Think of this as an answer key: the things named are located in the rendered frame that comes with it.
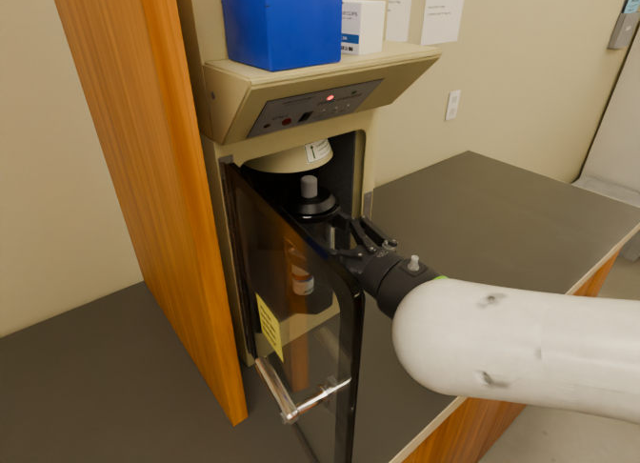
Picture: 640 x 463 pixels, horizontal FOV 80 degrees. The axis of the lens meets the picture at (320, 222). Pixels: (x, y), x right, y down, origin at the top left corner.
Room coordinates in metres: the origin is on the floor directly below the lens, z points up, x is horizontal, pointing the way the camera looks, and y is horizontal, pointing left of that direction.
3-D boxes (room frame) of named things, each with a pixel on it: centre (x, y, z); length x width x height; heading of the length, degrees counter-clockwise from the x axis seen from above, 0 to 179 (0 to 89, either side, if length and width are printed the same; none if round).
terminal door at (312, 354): (0.35, 0.05, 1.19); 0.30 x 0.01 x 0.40; 31
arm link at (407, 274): (0.41, -0.13, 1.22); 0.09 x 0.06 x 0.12; 129
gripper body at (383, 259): (0.47, -0.08, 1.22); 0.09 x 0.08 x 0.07; 39
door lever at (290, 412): (0.28, 0.04, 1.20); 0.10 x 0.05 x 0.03; 31
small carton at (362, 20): (0.57, -0.05, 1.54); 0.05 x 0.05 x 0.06; 46
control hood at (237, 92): (0.55, -0.02, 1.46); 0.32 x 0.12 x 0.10; 128
